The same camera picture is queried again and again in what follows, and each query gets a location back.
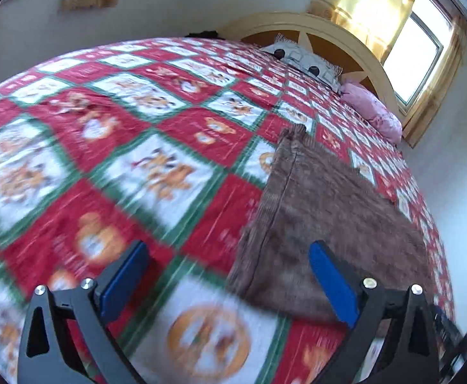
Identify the brown knitted sweater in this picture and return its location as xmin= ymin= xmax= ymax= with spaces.
xmin=227 ymin=125 xmax=436 ymax=323

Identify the red white patchwork quilt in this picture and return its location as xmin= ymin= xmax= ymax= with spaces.
xmin=0 ymin=38 xmax=454 ymax=383

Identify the pink pillow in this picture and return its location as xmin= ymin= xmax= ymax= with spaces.
xmin=340 ymin=82 xmax=403 ymax=145

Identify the yellow wooden headboard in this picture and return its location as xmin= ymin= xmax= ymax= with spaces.
xmin=218 ymin=11 xmax=404 ymax=121

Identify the white patterned pillow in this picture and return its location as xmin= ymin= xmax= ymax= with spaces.
xmin=261 ymin=34 xmax=343 ymax=93

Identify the yellow curtain right of window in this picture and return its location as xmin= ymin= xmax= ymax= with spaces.
xmin=403 ymin=15 xmax=467 ymax=148

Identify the yellow curtain behind headboard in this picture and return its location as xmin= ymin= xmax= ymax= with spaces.
xmin=306 ymin=0 xmax=415 ymax=62

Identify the dark object beside bed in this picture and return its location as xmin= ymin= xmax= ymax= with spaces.
xmin=186 ymin=30 xmax=224 ymax=40

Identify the window with white frame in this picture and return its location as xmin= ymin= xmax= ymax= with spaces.
xmin=383 ymin=0 xmax=452 ymax=115

